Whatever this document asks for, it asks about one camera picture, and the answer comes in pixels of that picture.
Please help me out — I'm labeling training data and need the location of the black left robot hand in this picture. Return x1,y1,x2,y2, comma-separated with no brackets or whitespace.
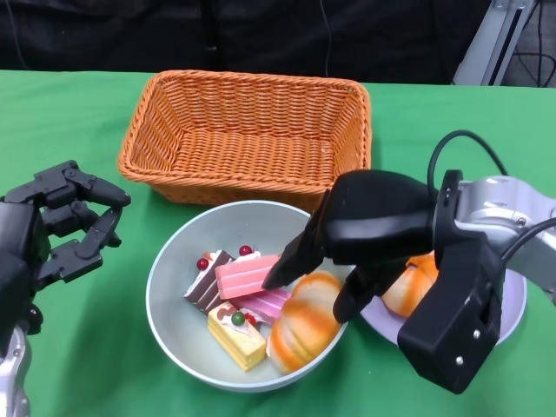
0,159,131,357

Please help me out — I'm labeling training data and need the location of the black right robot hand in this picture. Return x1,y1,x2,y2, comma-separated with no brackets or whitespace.
261,169,440,325

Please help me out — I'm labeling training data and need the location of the orange striped bread roll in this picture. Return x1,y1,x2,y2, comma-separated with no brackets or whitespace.
381,251,440,318
265,269,344,374

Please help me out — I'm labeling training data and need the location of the pale green bowl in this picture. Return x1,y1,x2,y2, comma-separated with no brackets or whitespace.
145,199,355,394

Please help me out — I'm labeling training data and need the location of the magenta layered cake slice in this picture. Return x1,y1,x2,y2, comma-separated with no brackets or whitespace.
229,288,293,327

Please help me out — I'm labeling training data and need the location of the light pink cake slice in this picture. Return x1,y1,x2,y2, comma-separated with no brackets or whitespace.
215,245,283,301

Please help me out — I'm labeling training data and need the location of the lavender plate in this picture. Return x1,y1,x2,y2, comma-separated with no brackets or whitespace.
358,255,528,348

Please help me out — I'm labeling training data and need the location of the orange wicker basket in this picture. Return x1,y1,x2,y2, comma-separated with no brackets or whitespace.
116,69,374,214

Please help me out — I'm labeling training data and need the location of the brown chocolate cake slice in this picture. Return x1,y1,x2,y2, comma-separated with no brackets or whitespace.
183,248,235,316

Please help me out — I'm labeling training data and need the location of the yellow cake slice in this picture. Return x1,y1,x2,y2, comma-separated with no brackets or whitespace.
207,301,268,373

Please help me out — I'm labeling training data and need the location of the green tablecloth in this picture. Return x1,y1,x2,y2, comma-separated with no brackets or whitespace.
0,70,556,417

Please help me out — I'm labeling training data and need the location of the grey metal stand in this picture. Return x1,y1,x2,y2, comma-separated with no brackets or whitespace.
451,0,542,87

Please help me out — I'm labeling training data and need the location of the black backdrop cloth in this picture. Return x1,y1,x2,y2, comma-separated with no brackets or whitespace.
0,0,496,87

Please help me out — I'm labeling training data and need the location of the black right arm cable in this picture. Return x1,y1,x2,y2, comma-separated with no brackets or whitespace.
427,129,556,267

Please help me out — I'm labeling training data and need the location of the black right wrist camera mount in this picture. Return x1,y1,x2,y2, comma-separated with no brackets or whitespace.
397,169,507,395

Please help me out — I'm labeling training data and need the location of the black floor cable loop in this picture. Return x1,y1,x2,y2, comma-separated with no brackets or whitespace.
514,0,556,89

